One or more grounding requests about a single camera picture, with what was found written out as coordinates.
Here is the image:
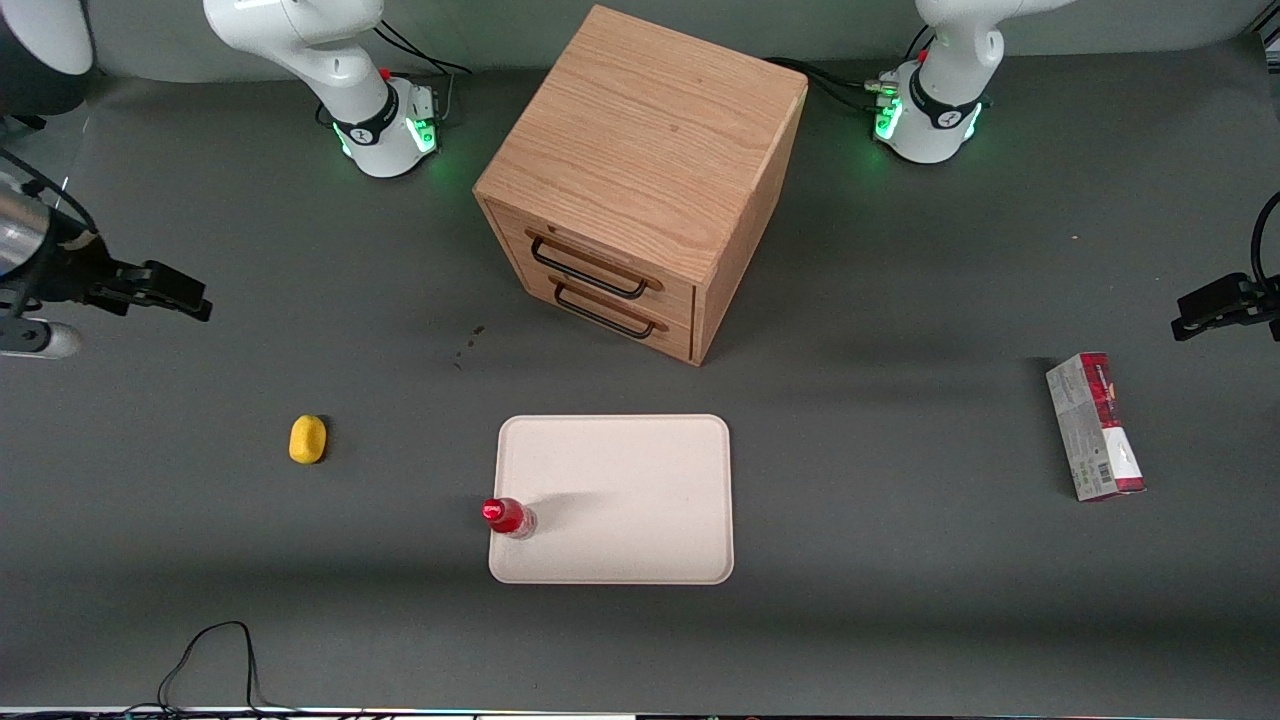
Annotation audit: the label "yellow lemon-shaped object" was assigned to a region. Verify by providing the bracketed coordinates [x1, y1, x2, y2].
[289, 415, 328, 466]

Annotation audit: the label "black right arm base cables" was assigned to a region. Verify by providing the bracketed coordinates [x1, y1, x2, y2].
[378, 15, 477, 123]

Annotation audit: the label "black wire drawer handle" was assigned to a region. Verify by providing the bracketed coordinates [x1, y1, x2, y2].
[529, 235, 652, 301]
[552, 283, 659, 340]

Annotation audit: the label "red coke bottle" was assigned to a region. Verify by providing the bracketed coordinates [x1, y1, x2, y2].
[482, 497, 539, 541]

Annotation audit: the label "black cable loop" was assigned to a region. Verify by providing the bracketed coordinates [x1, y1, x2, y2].
[155, 620, 301, 717]

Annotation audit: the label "wooden two-drawer cabinet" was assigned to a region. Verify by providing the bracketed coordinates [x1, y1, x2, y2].
[473, 5, 809, 367]

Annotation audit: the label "black arm base cables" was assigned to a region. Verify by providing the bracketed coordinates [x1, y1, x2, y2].
[765, 25, 936, 116]
[378, 15, 477, 123]

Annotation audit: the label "black right arm hose cable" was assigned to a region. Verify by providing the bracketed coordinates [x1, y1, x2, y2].
[0, 148, 98, 237]

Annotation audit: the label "cream rectangular plastic tray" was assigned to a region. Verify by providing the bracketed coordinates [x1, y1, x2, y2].
[488, 414, 735, 586]

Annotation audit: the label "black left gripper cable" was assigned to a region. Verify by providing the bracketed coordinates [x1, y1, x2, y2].
[1250, 190, 1280, 286]

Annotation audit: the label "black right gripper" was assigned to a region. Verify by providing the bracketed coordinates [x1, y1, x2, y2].
[10, 228, 214, 324]

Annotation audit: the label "red and white carton box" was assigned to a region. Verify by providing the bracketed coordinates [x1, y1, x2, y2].
[1045, 352, 1147, 502]

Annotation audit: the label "black left arm base cables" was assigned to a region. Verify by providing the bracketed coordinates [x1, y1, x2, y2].
[765, 25, 936, 116]

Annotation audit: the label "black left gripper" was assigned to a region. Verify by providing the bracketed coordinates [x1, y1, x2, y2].
[1171, 272, 1280, 343]

